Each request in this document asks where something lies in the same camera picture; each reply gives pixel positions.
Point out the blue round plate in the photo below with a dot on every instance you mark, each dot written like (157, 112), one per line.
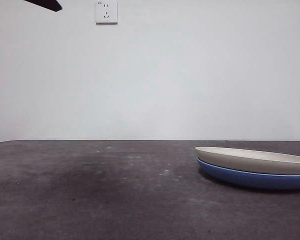
(240, 178)

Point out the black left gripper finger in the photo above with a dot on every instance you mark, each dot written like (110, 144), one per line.
(50, 5)

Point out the white round plate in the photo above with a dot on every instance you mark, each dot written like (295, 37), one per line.
(252, 160)

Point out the white wall socket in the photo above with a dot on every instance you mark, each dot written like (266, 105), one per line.
(106, 12)

